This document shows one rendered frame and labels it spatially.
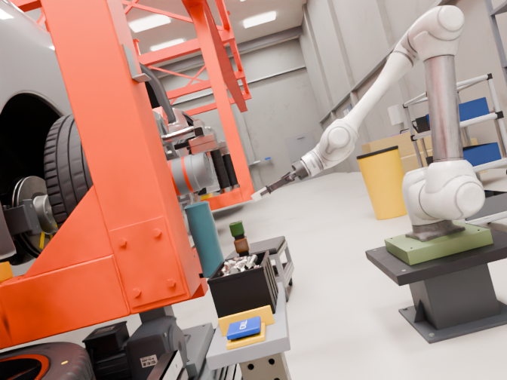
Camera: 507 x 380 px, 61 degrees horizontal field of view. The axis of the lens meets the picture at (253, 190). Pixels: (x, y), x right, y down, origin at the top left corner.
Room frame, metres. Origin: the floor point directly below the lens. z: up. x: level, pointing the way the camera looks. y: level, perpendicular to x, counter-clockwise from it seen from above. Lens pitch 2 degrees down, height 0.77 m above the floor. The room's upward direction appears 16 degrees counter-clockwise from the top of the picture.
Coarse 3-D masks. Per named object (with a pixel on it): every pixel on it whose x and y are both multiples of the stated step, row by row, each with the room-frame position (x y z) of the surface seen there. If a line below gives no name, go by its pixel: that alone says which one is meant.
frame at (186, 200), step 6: (156, 114) 1.67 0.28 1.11; (156, 120) 1.64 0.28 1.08; (162, 120) 1.73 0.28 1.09; (162, 126) 1.73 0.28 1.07; (168, 132) 1.79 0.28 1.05; (174, 144) 1.84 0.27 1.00; (174, 150) 1.82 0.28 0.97; (168, 156) 1.85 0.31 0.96; (174, 156) 1.85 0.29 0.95; (180, 156) 1.88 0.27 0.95; (180, 198) 1.86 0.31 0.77; (186, 198) 1.85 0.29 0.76; (192, 198) 1.89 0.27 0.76; (180, 204) 1.84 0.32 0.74; (186, 204) 1.85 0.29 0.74; (192, 240) 1.68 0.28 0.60; (192, 246) 1.65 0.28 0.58
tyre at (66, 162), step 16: (64, 128) 1.41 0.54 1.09; (48, 144) 1.38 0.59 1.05; (64, 144) 1.36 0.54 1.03; (80, 144) 1.35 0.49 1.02; (48, 160) 1.34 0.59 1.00; (64, 160) 1.33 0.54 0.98; (80, 160) 1.33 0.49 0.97; (48, 176) 1.32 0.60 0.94; (64, 176) 1.32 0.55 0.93; (80, 176) 1.31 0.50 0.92; (48, 192) 1.31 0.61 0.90; (64, 192) 1.31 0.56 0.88; (80, 192) 1.30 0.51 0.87; (64, 208) 1.31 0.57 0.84
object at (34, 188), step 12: (24, 180) 1.61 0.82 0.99; (36, 180) 1.69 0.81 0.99; (12, 192) 1.56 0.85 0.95; (24, 192) 1.59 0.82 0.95; (36, 192) 1.67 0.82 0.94; (12, 204) 1.53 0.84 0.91; (36, 204) 1.62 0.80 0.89; (48, 204) 1.64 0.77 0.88; (48, 216) 1.62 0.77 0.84; (48, 228) 1.63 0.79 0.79; (24, 240) 1.54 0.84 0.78; (36, 240) 1.58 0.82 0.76; (48, 240) 1.66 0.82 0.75; (36, 252) 1.59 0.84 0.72
